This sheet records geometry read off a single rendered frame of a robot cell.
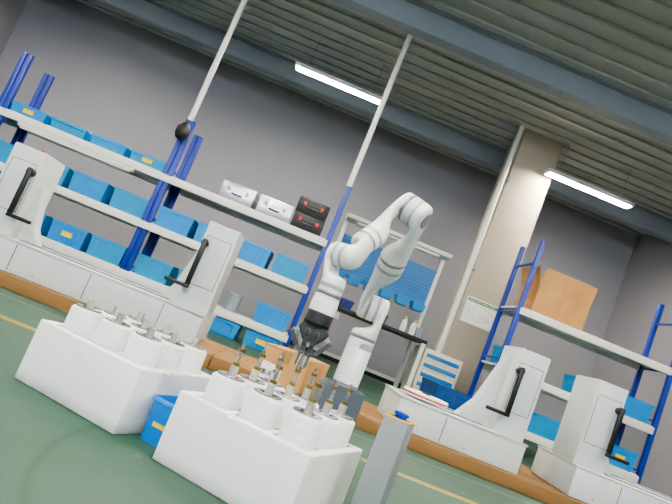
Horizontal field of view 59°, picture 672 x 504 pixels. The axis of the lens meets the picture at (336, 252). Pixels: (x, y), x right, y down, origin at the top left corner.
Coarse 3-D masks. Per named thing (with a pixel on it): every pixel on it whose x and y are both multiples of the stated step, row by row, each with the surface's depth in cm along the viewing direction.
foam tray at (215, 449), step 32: (192, 416) 146; (224, 416) 143; (160, 448) 147; (192, 448) 144; (224, 448) 141; (256, 448) 138; (288, 448) 136; (320, 448) 147; (352, 448) 164; (192, 480) 142; (224, 480) 139; (256, 480) 136; (288, 480) 134; (320, 480) 144
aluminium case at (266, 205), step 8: (264, 200) 623; (272, 200) 624; (256, 208) 622; (264, 208) 623; (272, 208) 624; (280, 208) 625; (288, 208) 626; (272, 216) 623; (280, 216) 624; (288, 216) 625
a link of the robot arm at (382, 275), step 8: (376, 264) 196; (384, 264) 192; (376, 272) 196; (384, 272) 193; (392, 272) 192; (400, 272) 194; (376, 280) 196; (384, 280) 195; (392, 280) 195; (368, 288) 200; (376, 288) 198; (368, 296) 201; (360, 304) 204; (368, 304) 204; (360, 312) 205
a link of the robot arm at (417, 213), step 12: (408, 204) 180; (420, 204) 179; (408, 216) 180; (420, 216) 178; (420, 228) 181; (408, 240) 184; (384, 252) 192; (396, 252) 188; (408, 252) 188; (396, 264) 190
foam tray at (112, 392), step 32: (32, 352) 169; (64, 352) 165; (96, 352) 162; (32, 384) 166; (64, 384) 162; (96, 384) 159; (128, 384) 156; (160, 384) 165; (192, 384) 180; (96, 416) 157; (128, 416) 157
